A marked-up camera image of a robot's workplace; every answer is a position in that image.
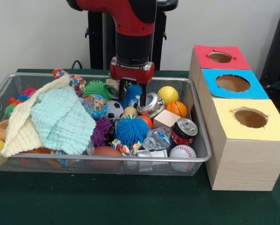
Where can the crushed silver can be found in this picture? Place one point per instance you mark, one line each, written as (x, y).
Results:
(151, 105)

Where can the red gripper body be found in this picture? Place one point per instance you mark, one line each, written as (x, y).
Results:
(132, 72)

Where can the wooden box with three holes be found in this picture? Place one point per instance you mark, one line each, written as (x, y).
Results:
(243, 164)

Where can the small soccer ball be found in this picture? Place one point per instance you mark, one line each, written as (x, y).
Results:
(114, 110)

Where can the mint green waffle cloth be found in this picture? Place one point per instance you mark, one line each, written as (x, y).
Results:
(60, 122)

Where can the small orange basketball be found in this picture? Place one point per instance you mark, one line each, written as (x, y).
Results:
(176, 109)

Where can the yellow smiley ball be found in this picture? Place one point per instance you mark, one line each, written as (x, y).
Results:
(168, 95)

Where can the yellow plush toy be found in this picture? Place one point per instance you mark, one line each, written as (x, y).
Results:
(130, 111)

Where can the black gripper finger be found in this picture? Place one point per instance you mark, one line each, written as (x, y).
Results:
(143, 96)
(122, 91)

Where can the crushed can with printed label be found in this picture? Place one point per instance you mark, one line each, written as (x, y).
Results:
(111, 90)

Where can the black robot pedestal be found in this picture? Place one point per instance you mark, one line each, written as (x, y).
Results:
(95, 47)

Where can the cream waffle cloth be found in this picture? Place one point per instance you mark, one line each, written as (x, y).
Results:
(17, 131)

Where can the silver mesh bin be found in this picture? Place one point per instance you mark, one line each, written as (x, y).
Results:
(95, 168)

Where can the crushed red soda can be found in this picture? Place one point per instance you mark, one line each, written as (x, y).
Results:
(184, 132)

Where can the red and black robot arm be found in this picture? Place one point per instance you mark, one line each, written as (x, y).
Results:
(130, 23)

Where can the blue spiky ball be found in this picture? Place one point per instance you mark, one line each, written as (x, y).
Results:
(132, 130)

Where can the globe print ball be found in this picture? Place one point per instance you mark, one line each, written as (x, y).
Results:
(95, 106)

